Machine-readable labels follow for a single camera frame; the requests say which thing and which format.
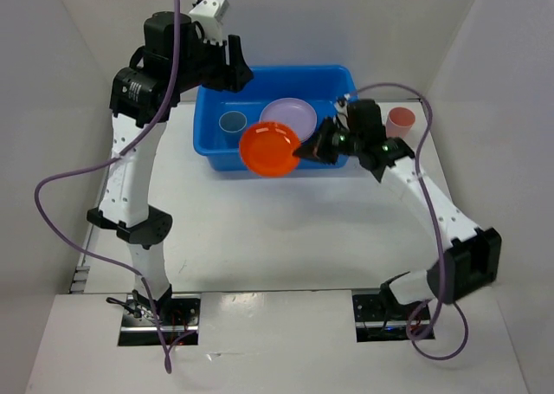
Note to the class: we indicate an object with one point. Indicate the pink plastic cup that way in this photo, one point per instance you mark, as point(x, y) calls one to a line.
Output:
point(399, 122)

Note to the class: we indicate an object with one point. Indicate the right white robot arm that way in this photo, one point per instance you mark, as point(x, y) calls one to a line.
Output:
point(468, 256)

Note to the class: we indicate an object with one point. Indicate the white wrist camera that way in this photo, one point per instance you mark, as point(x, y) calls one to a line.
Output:
point(209, 14)
point(341, 104)

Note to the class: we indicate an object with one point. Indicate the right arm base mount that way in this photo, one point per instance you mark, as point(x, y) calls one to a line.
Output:
point(374, 324)

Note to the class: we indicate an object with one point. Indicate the blue plastic cup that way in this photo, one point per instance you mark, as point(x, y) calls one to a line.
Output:
point(232, 125)

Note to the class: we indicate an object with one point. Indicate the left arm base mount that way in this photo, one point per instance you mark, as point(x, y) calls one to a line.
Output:
point(179, 323)

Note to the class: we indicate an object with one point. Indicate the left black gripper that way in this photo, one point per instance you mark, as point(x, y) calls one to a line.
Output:
point(231, 77)

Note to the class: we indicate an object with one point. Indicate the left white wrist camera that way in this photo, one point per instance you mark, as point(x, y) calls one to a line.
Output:
point(209, 14)

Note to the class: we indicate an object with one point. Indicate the blue plastic bin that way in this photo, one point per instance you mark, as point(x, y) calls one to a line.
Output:
point(318, 85)

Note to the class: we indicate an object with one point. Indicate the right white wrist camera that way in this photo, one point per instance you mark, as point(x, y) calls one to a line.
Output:
point(341, 104)

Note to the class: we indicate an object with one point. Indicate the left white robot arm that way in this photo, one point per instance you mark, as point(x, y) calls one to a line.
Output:
point(143, 94)

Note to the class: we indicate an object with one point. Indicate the orange plastic plate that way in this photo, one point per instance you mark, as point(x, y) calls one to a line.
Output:
point(266, 149)

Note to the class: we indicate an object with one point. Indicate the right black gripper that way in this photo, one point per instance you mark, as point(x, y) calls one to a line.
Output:
point(317, 147)

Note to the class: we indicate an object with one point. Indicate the purple plastic plate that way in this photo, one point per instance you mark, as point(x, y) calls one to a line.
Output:
point(297, 114)

